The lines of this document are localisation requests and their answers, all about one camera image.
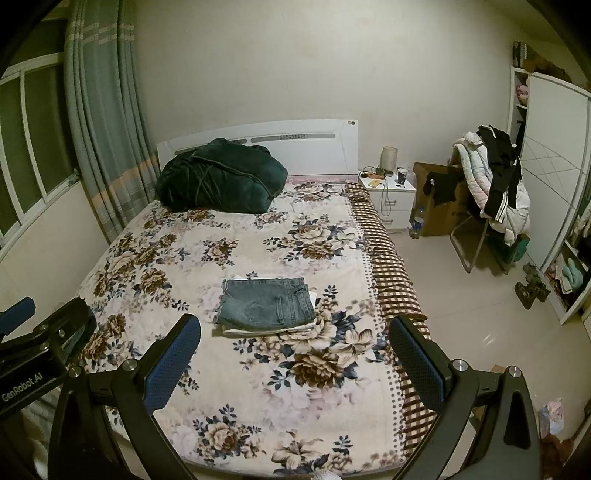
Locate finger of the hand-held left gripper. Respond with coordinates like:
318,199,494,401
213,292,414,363
0,297,37,337
0,298,99,370

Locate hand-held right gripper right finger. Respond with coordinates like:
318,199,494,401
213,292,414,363
388,315,542,480

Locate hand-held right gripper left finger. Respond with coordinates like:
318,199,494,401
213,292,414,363
47,314,202,480

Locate blue jeans pants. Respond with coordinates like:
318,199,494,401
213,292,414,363
216,277,319,330

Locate brown checked bed sheet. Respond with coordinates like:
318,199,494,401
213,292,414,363
346,182,440,445

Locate folded white garment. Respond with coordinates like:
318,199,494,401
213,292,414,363
213,279,326,337

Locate metal folding chair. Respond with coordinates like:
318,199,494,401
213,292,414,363
450,210,514,276

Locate pair of dark shoes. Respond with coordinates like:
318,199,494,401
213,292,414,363
514,262,551,308

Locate plastic bottle with blue label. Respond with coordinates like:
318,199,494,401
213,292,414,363
409,206,426,240

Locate pink printed box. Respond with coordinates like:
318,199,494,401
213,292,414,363
537,399,565,437

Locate brown cardboard box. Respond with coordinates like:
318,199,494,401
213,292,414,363
412,161,471,237

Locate green basket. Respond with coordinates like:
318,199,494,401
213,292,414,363
488,234,530,267

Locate bed with floral blanket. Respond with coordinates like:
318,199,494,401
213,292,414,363
76,181,419,476

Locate white framed window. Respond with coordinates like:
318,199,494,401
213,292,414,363
0,52,83,251

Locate white nightstand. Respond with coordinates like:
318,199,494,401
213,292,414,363
358,171,417,232

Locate brown fuzzy cloth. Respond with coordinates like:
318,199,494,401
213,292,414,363
539,435,574,477

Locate pile of folded clothes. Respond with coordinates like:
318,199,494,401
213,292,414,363
549,256,585,295

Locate black cloth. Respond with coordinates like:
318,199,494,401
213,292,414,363
423,171,459,206

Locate dark green plush blanket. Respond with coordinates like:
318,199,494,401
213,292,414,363
155,138,290,214

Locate chair with piled clothes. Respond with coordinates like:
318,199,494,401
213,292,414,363
451,131,532,246

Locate grey-green striped curtain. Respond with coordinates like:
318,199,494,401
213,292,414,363
64,0,161,244

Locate black white-striped garment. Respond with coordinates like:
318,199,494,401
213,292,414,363
476,124,522,223

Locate white bed headboard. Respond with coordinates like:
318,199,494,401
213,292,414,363
156,120,360,180

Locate white wardrobe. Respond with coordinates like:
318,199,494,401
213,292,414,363
506,66,591,326

